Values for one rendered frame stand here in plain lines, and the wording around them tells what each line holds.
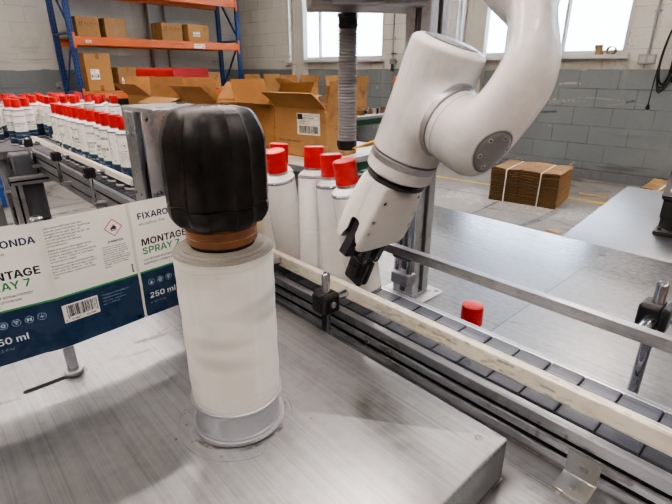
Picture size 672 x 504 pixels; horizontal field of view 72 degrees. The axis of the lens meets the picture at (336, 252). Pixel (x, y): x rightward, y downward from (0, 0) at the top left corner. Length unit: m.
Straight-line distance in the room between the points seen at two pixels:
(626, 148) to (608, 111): 0.46
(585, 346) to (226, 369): 0.53
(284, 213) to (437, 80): 0.35
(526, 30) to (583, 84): 5.71
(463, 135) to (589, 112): 5.72
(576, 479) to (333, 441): 0.24
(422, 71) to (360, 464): 0.39
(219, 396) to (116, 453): 0.11
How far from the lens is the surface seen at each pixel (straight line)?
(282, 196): 0.74
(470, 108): 0.48
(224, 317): 0.39
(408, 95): 0.53
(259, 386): 0.44
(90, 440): 0.52
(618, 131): 6.13
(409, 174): 0.55
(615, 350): 0.78
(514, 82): 0.48
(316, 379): 0.54
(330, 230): 0.70
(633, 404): 0.59
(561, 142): 6.28
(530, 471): 0.55
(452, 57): 0.51
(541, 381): 0.53
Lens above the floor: 1.20
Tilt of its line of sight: 22 degrees down
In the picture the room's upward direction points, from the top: straight up
